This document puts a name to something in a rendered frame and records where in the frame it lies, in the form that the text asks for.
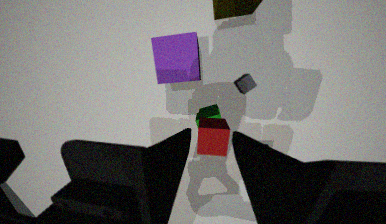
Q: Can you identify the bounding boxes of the red block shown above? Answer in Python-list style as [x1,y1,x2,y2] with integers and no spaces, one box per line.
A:
[197,117,230,157]

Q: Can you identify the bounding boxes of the purple block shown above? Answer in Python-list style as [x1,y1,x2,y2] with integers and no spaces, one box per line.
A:
[151,32,201,84]

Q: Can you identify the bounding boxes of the yellow cube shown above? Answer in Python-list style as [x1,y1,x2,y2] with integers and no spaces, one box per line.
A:
[213,0,263,20]

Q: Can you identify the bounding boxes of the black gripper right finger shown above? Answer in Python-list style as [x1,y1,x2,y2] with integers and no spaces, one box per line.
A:
[232,131,386,224]

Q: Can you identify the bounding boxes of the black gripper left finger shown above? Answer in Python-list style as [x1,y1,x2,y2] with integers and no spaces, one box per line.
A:
[60,128,191,224]

